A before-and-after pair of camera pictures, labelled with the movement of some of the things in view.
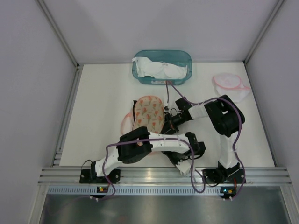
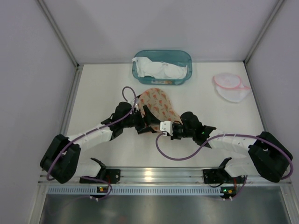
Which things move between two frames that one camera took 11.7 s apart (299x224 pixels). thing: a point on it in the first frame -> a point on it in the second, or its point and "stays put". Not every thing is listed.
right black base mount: (231, 176) stays put
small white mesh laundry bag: (231, 85) stays put
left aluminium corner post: (57, 31) stays put
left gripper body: (173, 157) -> (142, 121)
